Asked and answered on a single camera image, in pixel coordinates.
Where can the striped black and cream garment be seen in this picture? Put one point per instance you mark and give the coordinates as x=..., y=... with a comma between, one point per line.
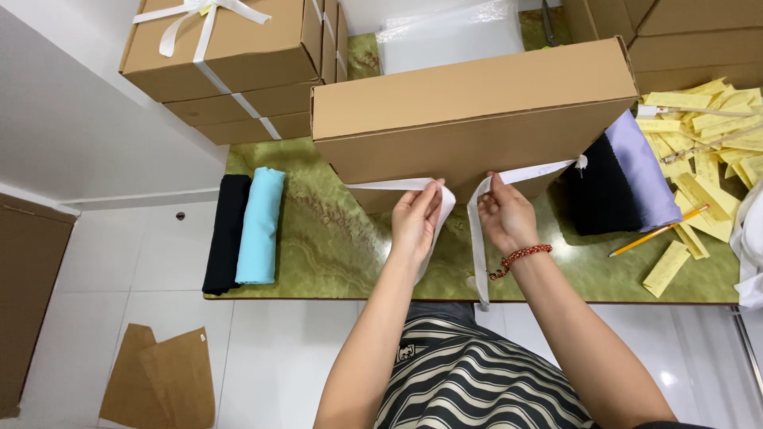
x=477, y=381

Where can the wooden stick with white tag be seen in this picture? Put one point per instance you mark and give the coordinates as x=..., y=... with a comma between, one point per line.
x=697, y=111

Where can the lavender folded cloth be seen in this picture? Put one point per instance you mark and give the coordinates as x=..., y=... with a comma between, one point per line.
x=647, y=173

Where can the person's right hand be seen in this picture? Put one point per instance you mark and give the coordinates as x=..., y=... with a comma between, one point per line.
x=509, y=223

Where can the stack of plain cardboard boxes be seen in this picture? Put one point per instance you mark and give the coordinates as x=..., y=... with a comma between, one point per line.
x=685, y=41

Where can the row of upright cardboard boxes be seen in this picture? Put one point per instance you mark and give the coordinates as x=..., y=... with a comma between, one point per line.
x=334, y=41

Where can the metal table leg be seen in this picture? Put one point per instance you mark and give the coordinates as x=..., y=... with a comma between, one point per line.
x=748, y=351

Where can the brown cardboard panel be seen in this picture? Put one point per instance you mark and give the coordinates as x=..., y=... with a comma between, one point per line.
x=30, y=304

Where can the thin wooden stick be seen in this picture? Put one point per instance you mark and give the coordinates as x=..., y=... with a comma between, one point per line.
x=709, y=144

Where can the brown paper sheet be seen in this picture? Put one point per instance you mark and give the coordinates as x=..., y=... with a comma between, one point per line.
x=128, y=381
x=182, y=381

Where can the stack of clear plastic bags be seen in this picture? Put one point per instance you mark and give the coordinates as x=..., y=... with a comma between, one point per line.
x=447, y=36

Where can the pile of yellow paper slips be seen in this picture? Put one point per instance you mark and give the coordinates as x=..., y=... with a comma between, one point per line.
x=709, y=161

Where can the large brown cardboard box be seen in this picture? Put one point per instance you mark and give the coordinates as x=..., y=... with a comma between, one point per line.
x=471, y=113

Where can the black rolled cloth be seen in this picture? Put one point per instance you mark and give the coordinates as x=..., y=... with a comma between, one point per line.
x=227, y=232

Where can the white bow ribbon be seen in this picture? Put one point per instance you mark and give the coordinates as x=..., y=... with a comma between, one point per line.
x=205, y=36

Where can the yellow pencil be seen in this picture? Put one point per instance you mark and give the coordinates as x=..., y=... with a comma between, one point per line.
x=659, y=231

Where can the black folded cloth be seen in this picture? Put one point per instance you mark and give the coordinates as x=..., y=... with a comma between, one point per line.
x=599, y=190

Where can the white cloth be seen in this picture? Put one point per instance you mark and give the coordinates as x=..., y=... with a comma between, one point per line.
x=751, y=250

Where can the dark scissors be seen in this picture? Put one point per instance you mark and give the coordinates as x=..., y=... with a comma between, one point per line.
x=549, y=24

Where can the light blue rolled cloth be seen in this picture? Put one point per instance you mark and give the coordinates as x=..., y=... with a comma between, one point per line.
x=260, y=226

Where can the ribbon-tied brown cardboard box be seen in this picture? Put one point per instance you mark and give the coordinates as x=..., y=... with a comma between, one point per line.
x=238, y=47

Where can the person's left hand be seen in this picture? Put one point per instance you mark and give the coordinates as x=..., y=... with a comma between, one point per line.
x=411, y=223

